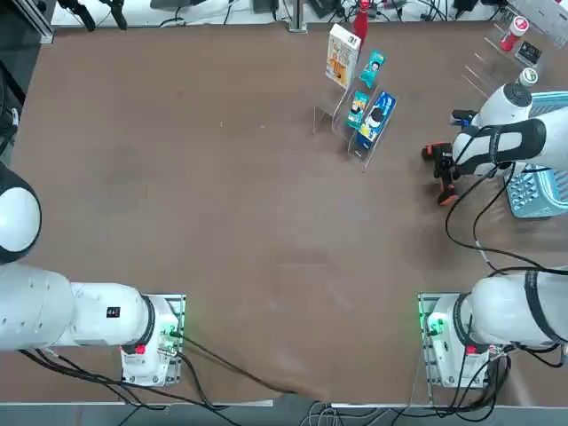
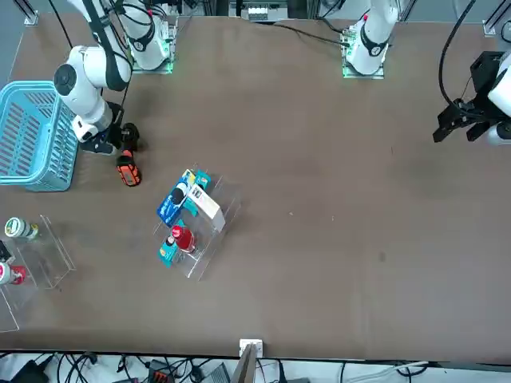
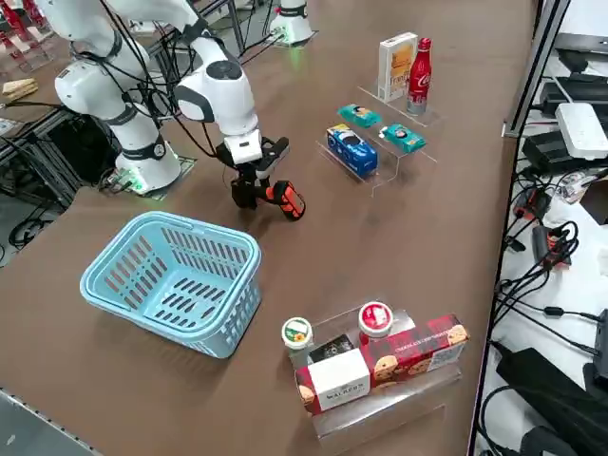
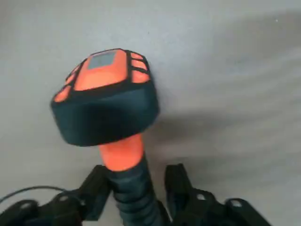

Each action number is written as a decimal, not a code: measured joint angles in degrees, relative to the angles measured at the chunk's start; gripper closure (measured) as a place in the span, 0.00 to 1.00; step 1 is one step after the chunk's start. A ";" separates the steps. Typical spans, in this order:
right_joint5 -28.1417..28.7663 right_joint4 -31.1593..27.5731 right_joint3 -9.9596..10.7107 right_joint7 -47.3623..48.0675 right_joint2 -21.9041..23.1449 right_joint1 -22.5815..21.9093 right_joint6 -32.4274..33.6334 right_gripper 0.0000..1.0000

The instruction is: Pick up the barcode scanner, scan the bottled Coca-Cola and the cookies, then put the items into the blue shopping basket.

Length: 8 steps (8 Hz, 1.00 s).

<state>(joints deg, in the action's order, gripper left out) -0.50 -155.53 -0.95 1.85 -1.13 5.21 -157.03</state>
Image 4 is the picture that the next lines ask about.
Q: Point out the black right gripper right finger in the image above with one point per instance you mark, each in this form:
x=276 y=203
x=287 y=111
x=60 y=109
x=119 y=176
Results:
x=185 y=202

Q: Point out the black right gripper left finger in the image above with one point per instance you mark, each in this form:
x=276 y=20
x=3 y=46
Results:
x=94 y=200

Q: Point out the orange black barcode scanner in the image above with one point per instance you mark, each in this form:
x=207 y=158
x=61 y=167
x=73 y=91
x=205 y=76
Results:
x=105 y=113

